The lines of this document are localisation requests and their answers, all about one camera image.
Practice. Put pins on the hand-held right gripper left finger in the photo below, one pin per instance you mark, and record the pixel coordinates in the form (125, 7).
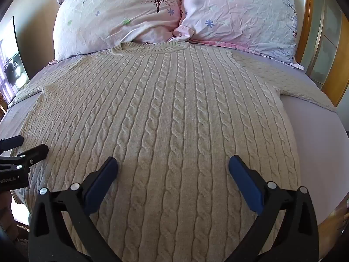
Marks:
(101, 181)

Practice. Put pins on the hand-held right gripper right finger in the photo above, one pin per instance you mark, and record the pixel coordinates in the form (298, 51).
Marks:
(244, 181)

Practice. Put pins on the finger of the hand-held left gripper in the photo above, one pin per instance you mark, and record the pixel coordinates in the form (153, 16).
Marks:
(34, 152)
(12, 142)

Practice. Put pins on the wooden headboard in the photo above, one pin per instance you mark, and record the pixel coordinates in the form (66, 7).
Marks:
(321, 46)

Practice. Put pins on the pink pillow with tree print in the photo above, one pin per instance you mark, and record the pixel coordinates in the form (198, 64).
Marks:
(114, 13)

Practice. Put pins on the pink pillow with flower print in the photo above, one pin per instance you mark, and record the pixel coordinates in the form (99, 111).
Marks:
(240, 16)

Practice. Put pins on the wall mirror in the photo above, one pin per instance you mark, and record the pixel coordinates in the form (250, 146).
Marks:
(11, 60)

